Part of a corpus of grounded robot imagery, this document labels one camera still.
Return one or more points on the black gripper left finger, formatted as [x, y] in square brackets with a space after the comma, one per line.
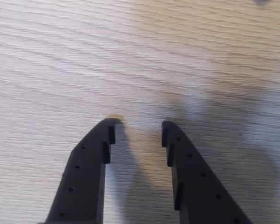
[84, 182]

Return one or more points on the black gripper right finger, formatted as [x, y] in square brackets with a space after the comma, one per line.
[196, 191]

